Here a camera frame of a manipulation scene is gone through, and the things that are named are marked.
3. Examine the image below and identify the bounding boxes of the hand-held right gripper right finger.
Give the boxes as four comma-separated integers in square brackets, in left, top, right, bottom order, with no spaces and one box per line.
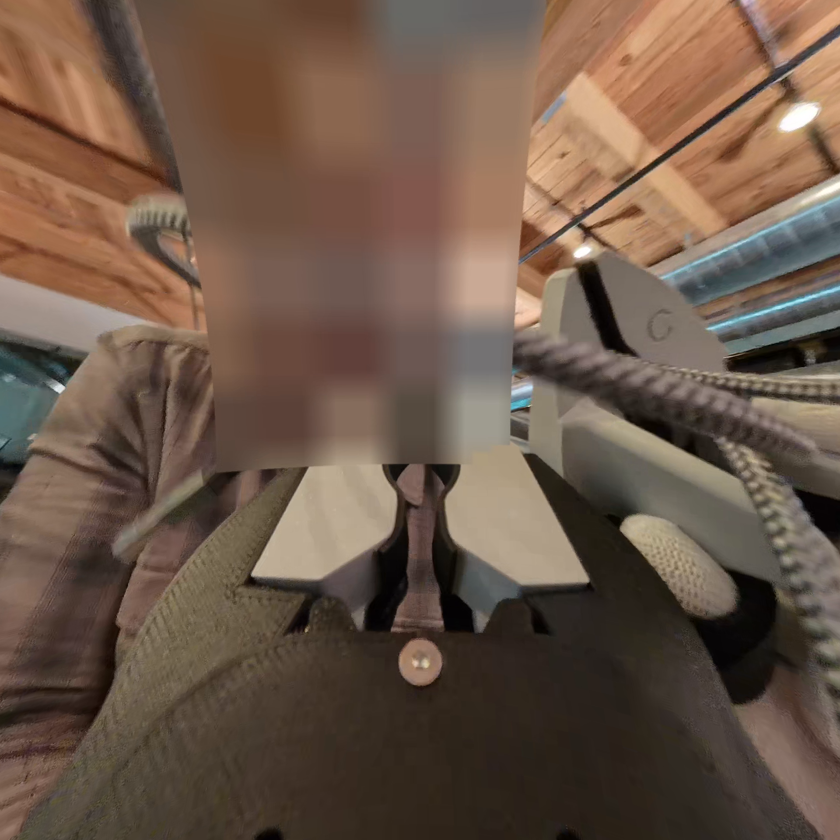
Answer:
[440,453,592,611]

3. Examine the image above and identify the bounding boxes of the silver ceiling duct pipes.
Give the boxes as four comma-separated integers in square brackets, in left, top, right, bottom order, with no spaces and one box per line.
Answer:
[657,178,840,345]

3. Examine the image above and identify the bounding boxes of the grey braided cable silver plug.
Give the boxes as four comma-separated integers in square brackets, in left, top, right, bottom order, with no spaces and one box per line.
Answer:
[128,195,840,742]

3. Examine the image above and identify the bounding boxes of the person's left hand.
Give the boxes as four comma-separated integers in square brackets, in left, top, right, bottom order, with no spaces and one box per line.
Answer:
[620,512,745,622]

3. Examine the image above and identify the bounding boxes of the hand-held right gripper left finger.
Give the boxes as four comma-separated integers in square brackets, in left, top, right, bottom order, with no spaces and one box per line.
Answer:
[250,466,404,611]

